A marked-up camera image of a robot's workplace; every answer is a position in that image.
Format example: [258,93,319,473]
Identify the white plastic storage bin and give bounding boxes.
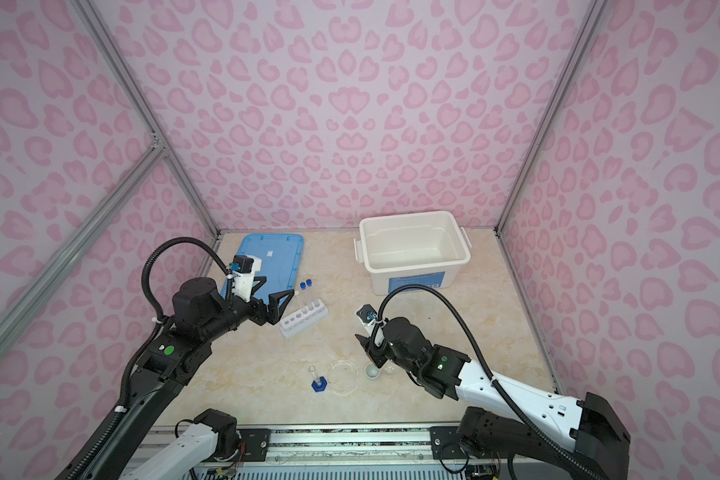
[354,211,472,295]

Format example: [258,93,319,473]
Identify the clear petri dish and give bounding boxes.
[326,359,359,396]

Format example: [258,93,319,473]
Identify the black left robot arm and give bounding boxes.
[57,277,294,479]

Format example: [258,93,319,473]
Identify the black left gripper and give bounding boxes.
[202,286,294,345]

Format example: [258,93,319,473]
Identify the white test tube rack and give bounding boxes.
[279,299,330,339]

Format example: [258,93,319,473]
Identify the blue plastic bin lid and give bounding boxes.
[237,233,304,303]

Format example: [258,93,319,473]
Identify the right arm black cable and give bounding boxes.
[376,284,607,480]

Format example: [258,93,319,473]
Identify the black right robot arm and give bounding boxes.
[357,305,631,479]

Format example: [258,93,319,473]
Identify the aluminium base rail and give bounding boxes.
[89,421,613,480]

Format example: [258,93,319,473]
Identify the blue-based small cylinder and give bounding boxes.
[308,365,328,393]

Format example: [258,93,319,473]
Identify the small clear glass dish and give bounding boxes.
[383,363,398,375]

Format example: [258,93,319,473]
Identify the aluminium frame strut left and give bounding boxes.
[0,140,165,362]

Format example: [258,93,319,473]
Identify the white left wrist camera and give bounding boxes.
[226,255,262,302]

